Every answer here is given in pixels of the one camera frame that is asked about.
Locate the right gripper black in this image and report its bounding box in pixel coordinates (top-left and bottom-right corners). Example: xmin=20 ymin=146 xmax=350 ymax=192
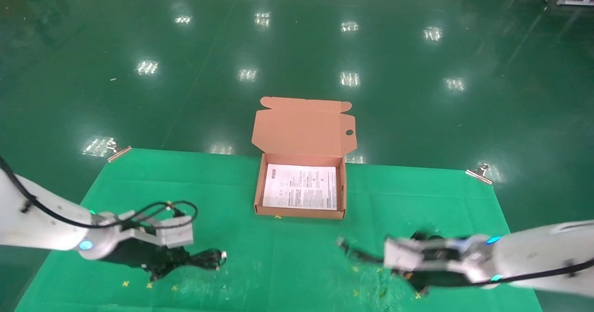
xmin=408 ymin=231 xmax=479 ymax=297

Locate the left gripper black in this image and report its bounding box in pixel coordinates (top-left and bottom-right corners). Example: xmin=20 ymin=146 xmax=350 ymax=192
xmin=100 ymin=237 xmax=194 ymax=281

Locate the black data cable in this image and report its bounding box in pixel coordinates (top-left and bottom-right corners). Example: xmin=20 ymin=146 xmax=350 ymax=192
xmin=186 ymin=249 xmax=228 ymax=271

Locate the brown cardboard mailer box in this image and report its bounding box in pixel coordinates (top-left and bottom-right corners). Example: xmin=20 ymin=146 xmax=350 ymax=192
xmin=252 ymin=96 xmax=358 ymax=220

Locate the silver binder clip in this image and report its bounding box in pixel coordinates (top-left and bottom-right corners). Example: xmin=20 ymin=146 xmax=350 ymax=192
xmin=107 ymin=140 xmax=133 ymax=163
xmin=465 ymin=162 xmax=494 ymax=186

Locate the green table cloth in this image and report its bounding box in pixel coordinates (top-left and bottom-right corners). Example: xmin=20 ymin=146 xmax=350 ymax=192
xmin=14 ymin=147 xmax=543 ymax=312

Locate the white printed paper sheet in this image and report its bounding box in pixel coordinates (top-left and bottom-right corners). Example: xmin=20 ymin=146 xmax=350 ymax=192
xmin=262 ymin=163 xmax=338 ymax=211

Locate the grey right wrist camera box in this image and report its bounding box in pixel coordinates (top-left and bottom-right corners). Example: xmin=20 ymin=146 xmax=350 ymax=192
xmin=383 ymin=235 xmax=465 ymax=276

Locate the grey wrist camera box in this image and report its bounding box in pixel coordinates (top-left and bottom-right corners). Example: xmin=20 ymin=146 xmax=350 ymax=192
xmin=118 ymin=210 xmax=194 ymax=249
xmin=383 ymin=235 xmax=465 ymax=276

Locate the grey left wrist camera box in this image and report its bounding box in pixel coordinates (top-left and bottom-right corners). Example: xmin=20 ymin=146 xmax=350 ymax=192
xmin=118 ymin=210 xmax=194 ymax=249

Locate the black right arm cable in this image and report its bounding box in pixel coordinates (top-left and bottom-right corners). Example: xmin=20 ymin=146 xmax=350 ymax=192
xmin=483 ymin=258 xmax=594 ymax=286

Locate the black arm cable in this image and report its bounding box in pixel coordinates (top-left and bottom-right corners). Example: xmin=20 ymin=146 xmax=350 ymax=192
xmin=483 ymin=258 xmax=594 ymax=286
xmin=0 ymin=156 xmax=199 ymax=232

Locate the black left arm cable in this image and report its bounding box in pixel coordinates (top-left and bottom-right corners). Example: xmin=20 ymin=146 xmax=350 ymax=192
xmin=0 ymin=156 xmax=199 ymax=232

